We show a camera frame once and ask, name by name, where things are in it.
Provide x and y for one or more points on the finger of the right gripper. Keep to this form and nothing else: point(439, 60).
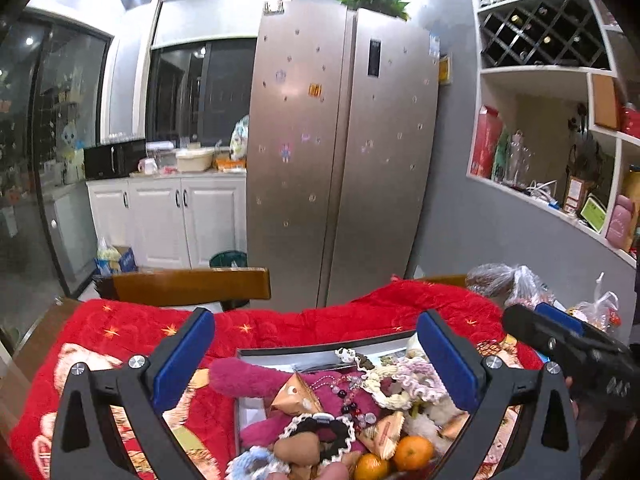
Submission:
point(603, 369)
point(560, 317)

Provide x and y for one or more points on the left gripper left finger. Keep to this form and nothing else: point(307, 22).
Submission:
point(86, 442)

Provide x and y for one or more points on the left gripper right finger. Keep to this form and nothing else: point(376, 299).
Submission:
point(543, 443)

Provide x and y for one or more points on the clear plastic bag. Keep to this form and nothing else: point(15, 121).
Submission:
point(510, 284)

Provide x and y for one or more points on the red teddy bear blanket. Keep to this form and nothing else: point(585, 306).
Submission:
point(105, 333)

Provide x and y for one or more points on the magenta fuzzy scrunchie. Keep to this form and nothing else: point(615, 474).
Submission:
point(235, 378)

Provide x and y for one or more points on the pink cream knitted scrunchie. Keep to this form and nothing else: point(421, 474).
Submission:
point(416, 377)

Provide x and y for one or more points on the upper orange mandarin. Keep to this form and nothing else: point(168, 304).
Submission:
point(413, 453)

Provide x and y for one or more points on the orange mandarin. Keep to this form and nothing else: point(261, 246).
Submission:
point(371, 467)
point(413, 453)

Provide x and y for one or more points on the wooden chair back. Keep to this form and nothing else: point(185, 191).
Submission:
point(186, 288)

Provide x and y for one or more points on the blue white knitted scrunchie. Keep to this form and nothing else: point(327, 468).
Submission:
point(257, 463)

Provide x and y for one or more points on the lower orange mandarin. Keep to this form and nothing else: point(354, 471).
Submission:
point(371, 467)

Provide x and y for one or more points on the white kitchen cabinet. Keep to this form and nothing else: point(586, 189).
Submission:
point(178, 221)

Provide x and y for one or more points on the black rectangular tray box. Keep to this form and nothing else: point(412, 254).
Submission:
point(439, 421)

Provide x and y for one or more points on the black microwave oven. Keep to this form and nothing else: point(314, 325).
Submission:
point(113, 161)

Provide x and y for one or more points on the cream plastic basin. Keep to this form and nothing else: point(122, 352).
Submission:
point(194, 159)

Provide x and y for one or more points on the silver double door refrigerator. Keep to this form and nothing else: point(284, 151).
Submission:
point(342, 123)

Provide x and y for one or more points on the glass sliding door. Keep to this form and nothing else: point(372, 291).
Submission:
point(51, 90)

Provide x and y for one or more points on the white wall shelf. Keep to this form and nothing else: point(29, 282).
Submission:
point(552, 77)

